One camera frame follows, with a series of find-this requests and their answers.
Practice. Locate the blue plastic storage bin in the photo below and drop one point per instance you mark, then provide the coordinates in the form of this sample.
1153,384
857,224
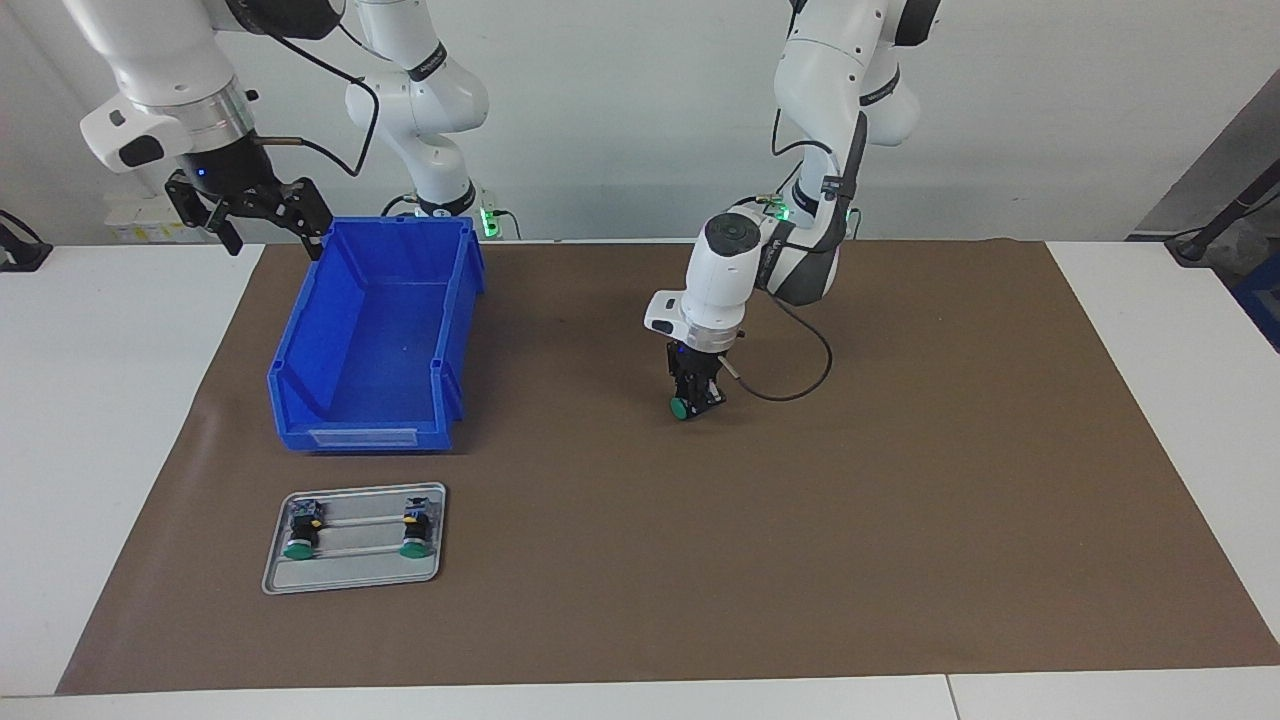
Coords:
380,330

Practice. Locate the green push button switch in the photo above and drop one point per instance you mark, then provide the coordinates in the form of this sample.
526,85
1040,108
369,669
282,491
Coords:
680,409
416,528
301,530

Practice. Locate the blue crate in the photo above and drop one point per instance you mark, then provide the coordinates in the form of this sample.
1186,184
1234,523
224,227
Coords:
1262,300

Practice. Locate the black tripod stand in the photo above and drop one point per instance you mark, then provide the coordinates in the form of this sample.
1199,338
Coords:
1215,225

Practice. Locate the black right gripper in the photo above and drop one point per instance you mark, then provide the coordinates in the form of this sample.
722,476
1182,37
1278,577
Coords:
225,170

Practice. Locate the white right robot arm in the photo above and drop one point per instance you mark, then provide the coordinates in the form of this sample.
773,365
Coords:
160,50

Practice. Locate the white cardboard box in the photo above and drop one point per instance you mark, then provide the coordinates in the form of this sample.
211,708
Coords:
130,225

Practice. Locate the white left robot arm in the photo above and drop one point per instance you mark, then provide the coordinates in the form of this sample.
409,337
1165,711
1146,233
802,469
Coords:
720,280

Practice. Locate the grey metal tray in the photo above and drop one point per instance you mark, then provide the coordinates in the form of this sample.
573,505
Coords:
350,575

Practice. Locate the black clamp mount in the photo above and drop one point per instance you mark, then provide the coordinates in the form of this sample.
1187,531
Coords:
20,255

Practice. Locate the brown table mat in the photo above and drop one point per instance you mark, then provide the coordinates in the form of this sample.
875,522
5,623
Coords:
750,540

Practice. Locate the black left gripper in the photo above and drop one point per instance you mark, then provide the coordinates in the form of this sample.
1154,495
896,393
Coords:
695,362

